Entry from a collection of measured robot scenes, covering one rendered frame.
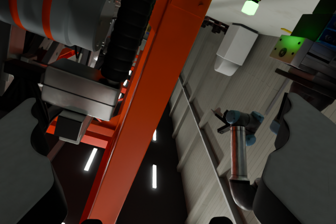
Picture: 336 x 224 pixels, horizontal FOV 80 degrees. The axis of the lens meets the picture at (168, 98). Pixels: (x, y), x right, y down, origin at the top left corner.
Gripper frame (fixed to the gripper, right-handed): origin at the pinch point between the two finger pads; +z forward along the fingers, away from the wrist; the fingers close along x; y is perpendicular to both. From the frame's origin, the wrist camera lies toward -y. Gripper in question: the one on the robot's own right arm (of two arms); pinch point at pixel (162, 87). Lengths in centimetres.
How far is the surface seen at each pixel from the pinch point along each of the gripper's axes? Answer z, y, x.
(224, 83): 677, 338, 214
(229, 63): 619, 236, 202
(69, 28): 25.5, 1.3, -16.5
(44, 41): 49, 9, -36
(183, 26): 75, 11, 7
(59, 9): 24.7, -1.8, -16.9
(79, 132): 9.1, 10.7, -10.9
